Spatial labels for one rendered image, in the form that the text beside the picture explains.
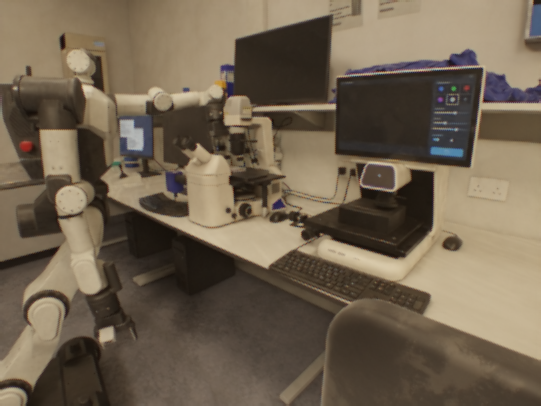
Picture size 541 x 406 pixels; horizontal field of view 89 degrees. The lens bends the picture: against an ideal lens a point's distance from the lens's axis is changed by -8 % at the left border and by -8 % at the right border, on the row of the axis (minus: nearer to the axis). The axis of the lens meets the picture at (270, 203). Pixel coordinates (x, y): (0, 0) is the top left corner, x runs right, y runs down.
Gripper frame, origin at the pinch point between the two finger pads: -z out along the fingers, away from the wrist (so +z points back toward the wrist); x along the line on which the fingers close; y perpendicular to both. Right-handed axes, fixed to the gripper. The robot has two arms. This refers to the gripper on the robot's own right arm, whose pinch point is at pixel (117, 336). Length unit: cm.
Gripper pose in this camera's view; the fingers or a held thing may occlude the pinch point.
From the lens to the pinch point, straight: 116.9
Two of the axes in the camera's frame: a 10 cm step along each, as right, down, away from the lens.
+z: -1.4, -9.4, -3.0
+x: 9.3, -2.3, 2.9
